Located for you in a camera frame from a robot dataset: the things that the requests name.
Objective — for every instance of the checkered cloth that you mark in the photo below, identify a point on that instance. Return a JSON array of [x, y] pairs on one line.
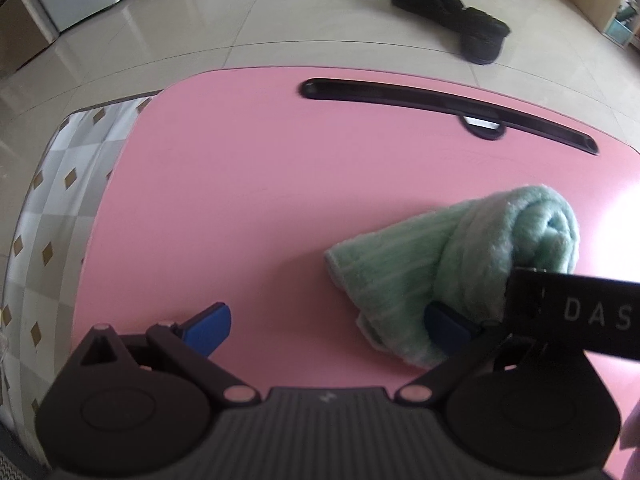
[[60, 200]]

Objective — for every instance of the turquoise storage basket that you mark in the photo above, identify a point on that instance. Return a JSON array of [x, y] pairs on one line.
[[622, 27]]

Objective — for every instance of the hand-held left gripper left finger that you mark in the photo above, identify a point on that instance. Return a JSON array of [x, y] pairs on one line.
[[210, 327]]

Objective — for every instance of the mint green towel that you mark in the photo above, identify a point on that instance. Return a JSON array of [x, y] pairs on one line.
[[440, 265]]

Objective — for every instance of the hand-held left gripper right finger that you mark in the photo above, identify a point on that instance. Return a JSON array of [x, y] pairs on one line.
[[442, 325]]

